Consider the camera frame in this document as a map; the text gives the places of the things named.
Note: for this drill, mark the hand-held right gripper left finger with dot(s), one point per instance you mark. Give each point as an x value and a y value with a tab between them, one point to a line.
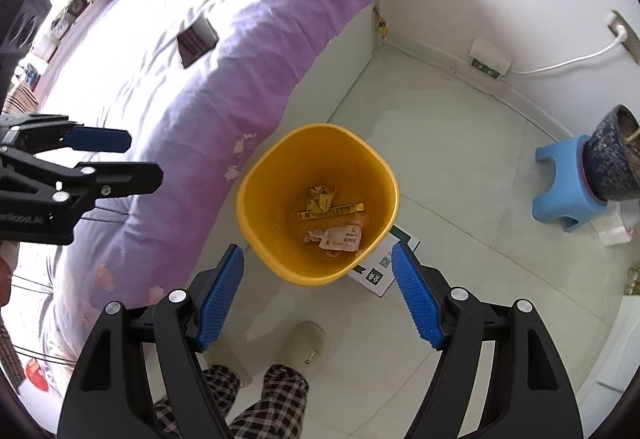
220	299

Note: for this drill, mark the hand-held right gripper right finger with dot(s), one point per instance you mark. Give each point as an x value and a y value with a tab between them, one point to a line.
415	294

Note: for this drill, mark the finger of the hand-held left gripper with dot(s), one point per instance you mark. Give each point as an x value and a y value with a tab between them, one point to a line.
100	140
130	176

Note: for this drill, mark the green white plastic packet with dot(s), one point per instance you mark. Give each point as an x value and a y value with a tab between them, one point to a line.
342	238

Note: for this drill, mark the yellow trash bin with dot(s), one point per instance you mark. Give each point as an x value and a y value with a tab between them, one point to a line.
265	199

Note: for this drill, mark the long yellow box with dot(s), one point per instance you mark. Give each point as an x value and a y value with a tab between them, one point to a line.
345	209

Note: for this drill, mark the white paper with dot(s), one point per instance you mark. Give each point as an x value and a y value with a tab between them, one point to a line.
313	237

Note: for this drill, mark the yellow green snack packet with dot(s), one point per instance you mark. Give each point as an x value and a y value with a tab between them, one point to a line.
320	198

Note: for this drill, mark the flat white green cardboard box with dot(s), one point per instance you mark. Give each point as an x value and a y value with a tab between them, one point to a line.
380	276

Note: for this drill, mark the beige slipper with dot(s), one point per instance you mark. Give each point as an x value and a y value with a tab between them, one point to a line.
306	344
232	364

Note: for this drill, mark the plaid table cloth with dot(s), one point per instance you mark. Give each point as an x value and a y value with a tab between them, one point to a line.
17	100

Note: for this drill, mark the person's plaid pajama pants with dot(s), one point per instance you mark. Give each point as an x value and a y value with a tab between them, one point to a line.
270	404

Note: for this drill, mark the bed with purple sheet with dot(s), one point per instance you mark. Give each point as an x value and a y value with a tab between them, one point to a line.
225	94

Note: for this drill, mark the dark rectangular pad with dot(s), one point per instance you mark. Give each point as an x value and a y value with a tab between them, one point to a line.
197	41

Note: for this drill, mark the black speaker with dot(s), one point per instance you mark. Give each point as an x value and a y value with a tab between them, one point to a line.
22	24

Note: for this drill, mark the round red hand fan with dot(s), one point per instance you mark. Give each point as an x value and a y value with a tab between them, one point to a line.
36	375

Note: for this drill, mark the blue plastic stool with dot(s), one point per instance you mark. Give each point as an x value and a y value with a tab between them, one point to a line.
555	189

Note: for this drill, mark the white cabinet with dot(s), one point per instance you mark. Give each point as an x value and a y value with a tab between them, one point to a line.
620	349

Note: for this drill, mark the dark ceramic plant pot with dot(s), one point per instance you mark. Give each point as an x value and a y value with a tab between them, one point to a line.
607	159

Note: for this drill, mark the wooden stick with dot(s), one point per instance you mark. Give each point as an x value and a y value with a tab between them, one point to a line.
631	136

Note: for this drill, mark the small yellow hanging object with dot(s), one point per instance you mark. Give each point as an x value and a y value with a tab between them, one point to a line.
381	23

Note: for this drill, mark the white bed frame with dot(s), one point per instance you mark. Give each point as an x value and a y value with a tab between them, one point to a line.
345	59

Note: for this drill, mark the white wall box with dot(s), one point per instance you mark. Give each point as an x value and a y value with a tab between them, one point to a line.
490	58

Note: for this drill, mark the wall socket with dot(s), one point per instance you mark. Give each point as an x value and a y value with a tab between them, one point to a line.
617	21

